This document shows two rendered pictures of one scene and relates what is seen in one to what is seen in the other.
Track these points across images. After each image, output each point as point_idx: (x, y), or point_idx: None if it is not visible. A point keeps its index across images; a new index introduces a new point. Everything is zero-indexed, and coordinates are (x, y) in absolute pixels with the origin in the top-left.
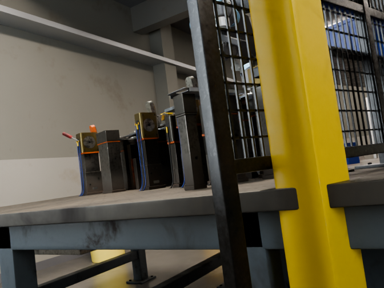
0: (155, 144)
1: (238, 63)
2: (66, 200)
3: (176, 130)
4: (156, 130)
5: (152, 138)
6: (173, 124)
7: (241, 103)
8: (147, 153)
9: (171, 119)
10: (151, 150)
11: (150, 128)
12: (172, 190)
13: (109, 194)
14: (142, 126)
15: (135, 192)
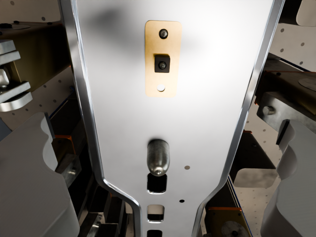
0: (212, 200)
1: (54, 172)
2: (265, 202)
3: (254, 144)
4: (215, 222)
5: (222, 209)
6: (263, 153)
7: (165, 29)
8: (227, 188)
9: (272, 162)
10: (220, 191)
11: (230, 225)
12: (310, 28)
13: (233, 185)
14: (248, 231)
15: (259, 130)
